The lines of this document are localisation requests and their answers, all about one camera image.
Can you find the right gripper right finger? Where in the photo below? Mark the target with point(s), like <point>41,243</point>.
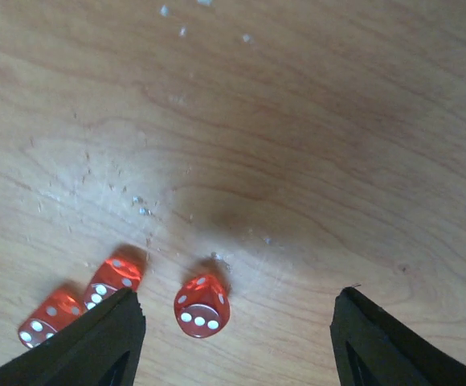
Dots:
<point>371,347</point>

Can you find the red die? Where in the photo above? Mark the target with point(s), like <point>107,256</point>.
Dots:
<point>58,310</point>
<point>117,272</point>
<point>201,307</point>

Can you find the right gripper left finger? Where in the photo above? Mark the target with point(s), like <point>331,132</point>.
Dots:
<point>102,347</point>

